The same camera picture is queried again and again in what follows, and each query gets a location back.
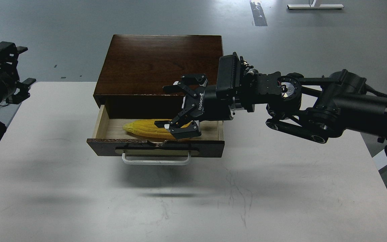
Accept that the yellow corn cob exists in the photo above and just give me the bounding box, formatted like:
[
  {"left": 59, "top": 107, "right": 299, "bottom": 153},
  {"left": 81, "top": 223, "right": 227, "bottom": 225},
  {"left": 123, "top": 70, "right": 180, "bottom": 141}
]
[{"left": 123, "top": 119, "right": 175, "bottom": 139}]

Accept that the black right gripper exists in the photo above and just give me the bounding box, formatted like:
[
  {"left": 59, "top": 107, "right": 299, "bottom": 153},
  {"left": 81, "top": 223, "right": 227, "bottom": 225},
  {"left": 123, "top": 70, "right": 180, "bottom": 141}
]
[{"left": 154, "top": 74, "right": 233, "bottom": 139}]

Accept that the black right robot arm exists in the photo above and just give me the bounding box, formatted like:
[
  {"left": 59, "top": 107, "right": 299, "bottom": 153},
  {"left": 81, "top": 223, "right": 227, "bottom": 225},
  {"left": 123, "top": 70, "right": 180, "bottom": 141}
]
[{"left": 155, "top": 52, "right": 387, "bottom": 156}]

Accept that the white table leg base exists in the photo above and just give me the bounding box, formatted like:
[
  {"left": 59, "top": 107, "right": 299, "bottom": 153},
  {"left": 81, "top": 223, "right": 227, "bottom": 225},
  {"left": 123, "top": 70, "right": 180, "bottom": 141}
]
[{"left": 287, "top": 0, "right": 344, "bottom": 10}]

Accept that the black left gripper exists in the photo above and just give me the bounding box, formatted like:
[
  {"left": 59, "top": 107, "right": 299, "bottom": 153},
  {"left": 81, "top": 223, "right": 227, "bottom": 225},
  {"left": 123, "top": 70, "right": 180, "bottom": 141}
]
[{"left": 0, "top": 41, "right": 36, "bottom": 105}]

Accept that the black tape strip on floor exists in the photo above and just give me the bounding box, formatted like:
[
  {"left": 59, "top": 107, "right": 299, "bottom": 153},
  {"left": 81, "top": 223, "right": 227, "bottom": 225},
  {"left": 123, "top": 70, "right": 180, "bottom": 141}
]
[{"left": 249, "top": 0, "right": 268, "bottom": 27}]

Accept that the dark wooden drawer cabinet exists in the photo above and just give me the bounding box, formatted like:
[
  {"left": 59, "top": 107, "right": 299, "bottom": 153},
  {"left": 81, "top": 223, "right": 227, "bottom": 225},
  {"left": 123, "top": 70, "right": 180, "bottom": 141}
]
[{"left": 93, "top": 34, "right": 223, "bottom": 119}]

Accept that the wooden drawer with white handle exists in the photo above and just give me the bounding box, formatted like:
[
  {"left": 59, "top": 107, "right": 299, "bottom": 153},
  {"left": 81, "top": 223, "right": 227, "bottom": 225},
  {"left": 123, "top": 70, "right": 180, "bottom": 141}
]
[{"left": 87, "top": 104, "right": 225, "bottom": 165}]

